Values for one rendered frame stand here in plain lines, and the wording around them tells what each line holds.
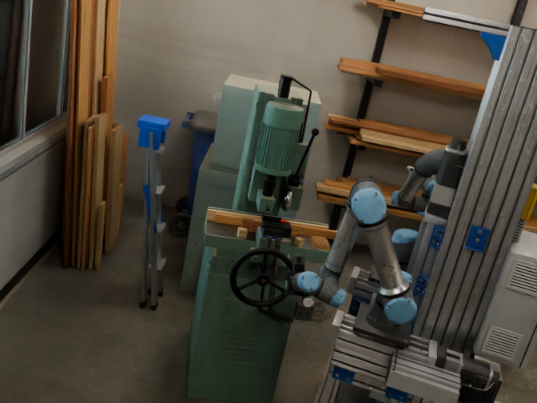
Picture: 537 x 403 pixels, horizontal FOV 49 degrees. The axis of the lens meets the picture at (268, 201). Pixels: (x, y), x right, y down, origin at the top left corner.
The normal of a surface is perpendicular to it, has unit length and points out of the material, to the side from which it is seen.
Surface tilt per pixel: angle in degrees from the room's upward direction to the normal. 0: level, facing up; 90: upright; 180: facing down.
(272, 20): 90
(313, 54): 90
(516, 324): 90
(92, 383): 0
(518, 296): 90
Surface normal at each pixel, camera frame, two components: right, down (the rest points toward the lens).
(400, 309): -0.04, 0.44
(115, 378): 0.19, -0.92
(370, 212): -0.12, 0.20
